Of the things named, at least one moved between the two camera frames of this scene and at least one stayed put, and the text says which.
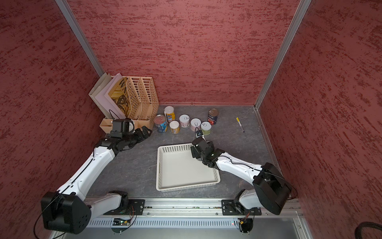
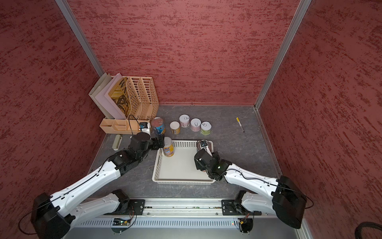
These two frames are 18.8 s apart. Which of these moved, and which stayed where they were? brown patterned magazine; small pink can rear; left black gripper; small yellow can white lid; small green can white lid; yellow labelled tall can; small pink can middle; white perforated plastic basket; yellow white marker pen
Moved: white perforated plastic basket; left black gripper; yellow labelled tall can
Stayed: small green can white lid; small pink can middle; small yellow can white lid; small pink can rear; brown patterned magazine; yellow white marker pen
